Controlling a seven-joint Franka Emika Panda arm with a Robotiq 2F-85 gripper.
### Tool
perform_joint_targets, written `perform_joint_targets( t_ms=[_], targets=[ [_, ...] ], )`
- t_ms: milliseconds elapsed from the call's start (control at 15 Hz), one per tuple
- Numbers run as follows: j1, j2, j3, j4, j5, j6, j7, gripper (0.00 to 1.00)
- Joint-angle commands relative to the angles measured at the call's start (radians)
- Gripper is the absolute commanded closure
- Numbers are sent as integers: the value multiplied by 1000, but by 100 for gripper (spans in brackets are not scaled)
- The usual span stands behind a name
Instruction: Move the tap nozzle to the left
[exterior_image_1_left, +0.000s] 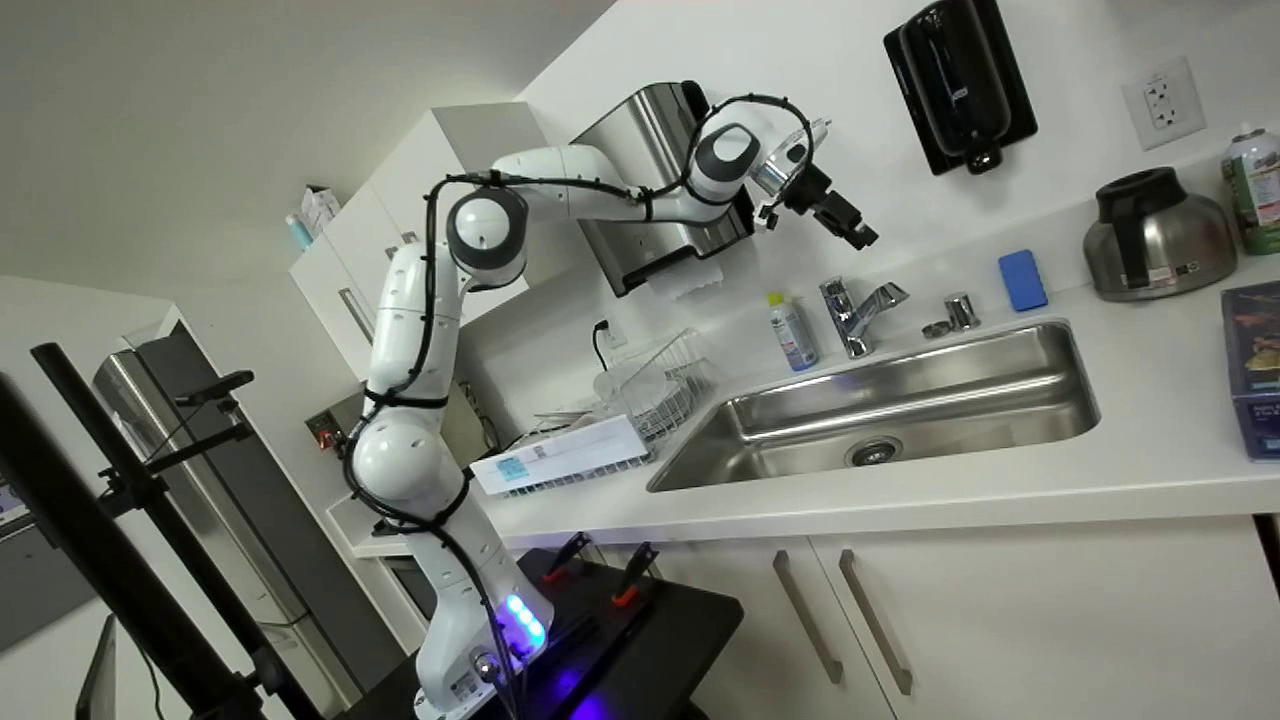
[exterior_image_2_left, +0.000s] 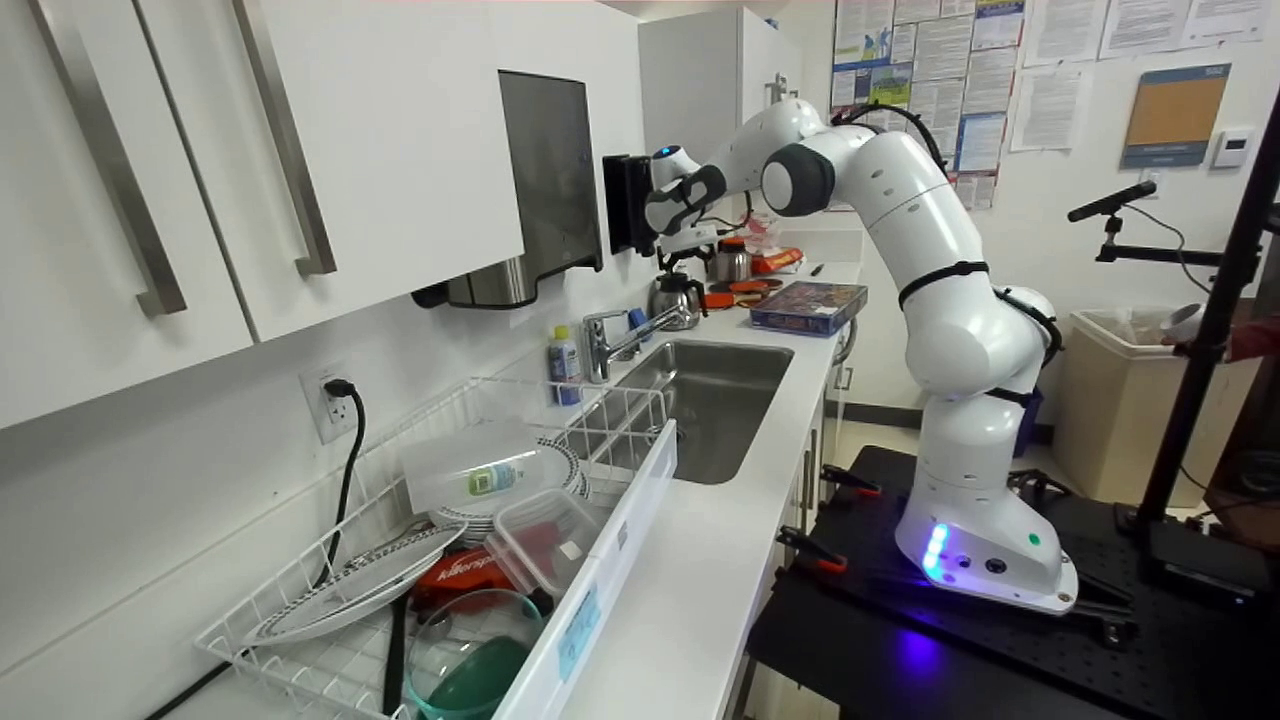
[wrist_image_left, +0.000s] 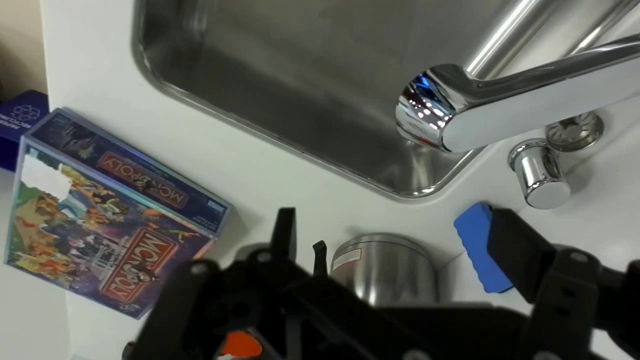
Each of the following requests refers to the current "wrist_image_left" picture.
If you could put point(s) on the stainless steel sink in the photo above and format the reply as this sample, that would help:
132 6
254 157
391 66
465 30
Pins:
300 73

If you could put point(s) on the blue printed box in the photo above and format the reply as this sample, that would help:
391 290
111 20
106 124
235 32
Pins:
20 123

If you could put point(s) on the chrome tap nozzle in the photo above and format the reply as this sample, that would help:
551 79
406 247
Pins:
521 101

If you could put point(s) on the steel coffee carafe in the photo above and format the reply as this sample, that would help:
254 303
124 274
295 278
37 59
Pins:
386 271

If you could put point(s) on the Monopoly board game box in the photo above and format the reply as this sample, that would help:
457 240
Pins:
100 220

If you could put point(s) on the blue sponge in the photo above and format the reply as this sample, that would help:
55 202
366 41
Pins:
477 247

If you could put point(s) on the chrome sink knob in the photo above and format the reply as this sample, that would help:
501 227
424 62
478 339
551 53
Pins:
540 177

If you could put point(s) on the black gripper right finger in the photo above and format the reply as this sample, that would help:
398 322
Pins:
552 280

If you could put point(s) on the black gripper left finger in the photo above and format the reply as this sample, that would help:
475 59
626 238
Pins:
283 240

